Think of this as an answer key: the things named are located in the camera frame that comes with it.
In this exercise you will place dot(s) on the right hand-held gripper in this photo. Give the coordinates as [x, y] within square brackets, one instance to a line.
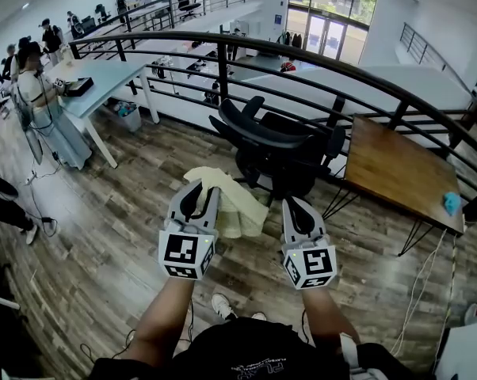
[314, 263]

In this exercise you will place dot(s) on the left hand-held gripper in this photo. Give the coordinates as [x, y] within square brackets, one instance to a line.
[183, 251]

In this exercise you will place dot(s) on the pale yellow clothes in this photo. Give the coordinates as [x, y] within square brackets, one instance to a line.
[238, 208]

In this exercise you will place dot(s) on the black office chair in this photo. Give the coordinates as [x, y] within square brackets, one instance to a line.
[278, 156]

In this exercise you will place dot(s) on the person's left forearm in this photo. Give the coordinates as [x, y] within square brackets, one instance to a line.
[163, 319]

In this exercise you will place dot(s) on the person's right forearm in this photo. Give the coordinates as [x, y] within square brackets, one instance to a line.
[325, 315]

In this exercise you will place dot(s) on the black desk chair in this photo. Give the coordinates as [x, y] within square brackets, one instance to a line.
[103, 12]
[187, 2]

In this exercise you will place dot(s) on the person's left white shoe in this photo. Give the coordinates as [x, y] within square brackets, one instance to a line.
[222, 305]

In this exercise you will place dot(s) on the person's white shoe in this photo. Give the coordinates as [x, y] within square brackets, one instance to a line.
[222, 305]
[259, 316]

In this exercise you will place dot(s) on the person's right white shoe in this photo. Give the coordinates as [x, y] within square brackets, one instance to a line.
[259, 316]

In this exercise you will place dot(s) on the grey bin with bottles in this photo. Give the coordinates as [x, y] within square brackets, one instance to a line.
[131, 121]

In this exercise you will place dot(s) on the brown wooden table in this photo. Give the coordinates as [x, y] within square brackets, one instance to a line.
[401, 172]

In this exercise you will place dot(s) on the person's black shirt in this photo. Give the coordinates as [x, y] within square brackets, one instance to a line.
[254, 350]

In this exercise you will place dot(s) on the black curved metal railing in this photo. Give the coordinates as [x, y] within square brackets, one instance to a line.
[222, 73]

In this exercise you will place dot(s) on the blue cloth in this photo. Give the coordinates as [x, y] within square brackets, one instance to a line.
[452, 203]

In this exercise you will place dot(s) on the white table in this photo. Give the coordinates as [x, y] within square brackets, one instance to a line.
[104, 77]

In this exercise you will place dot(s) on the black box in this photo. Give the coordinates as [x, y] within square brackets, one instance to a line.
[82, 87]

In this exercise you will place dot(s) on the dark coats on rack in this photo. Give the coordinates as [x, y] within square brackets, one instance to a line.
[291, 40]

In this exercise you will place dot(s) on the glass double door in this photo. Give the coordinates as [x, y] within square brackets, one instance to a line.
[325, 38]

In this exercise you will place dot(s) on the black straight balcony railing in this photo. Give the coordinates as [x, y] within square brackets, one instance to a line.
[170, 14]

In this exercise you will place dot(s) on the white cabinet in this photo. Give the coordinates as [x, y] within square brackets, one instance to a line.
[468, 354]

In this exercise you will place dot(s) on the white metal bar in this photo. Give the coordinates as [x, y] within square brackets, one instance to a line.
[1, 300]

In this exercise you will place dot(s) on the black short balcony railing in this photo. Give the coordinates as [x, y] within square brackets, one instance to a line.
[410, 38]

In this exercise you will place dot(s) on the blue wall poster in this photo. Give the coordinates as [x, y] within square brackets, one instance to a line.
[278, 20]

